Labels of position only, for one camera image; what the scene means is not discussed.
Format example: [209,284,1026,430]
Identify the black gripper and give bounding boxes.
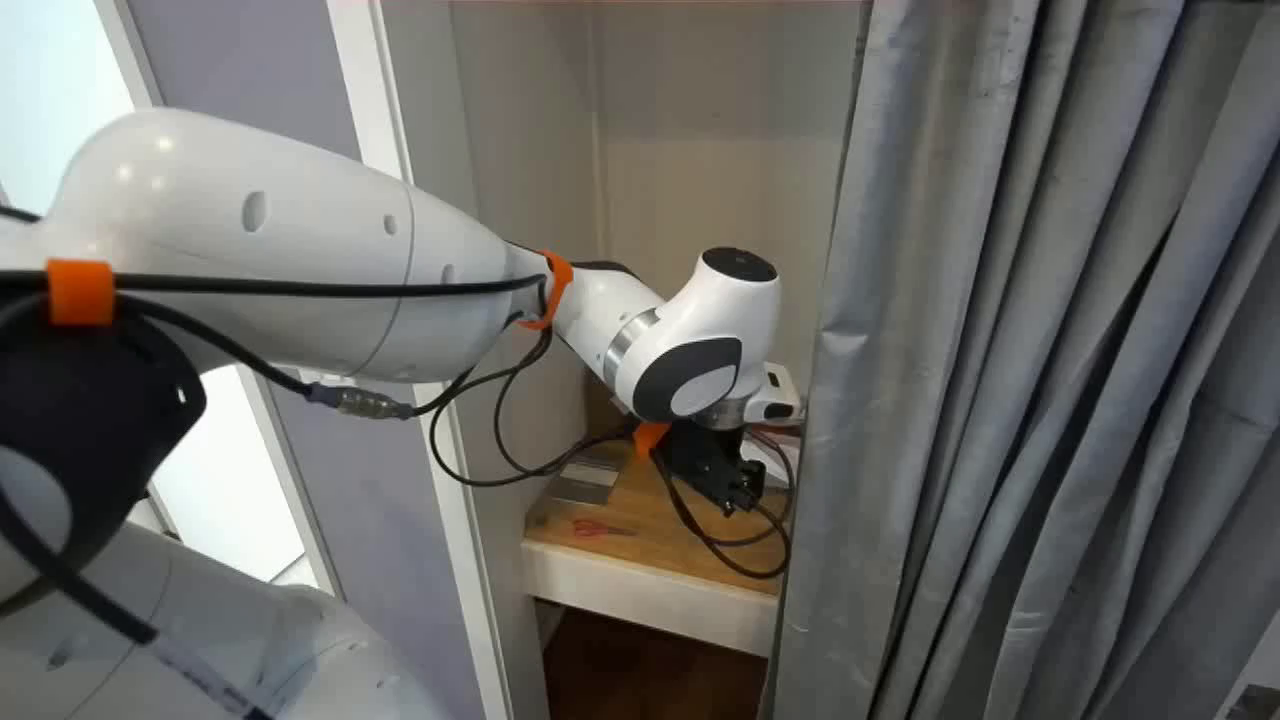
[656,414,774,518]

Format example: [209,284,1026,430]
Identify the orange cable clip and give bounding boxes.
[45,257,118,331]
[521,246,574,336]
[627,418,676,463]

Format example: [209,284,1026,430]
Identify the white door frame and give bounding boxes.
[321,0,517,720]

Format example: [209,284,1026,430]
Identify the red handled scissors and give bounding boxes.
[566,517,645,549]

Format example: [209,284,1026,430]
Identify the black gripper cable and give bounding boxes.
[656,423,805,584]

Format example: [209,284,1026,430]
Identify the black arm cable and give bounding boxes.
[0,263,656,491]

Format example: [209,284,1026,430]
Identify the grey curtain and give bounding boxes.
[769,0,1280,720]

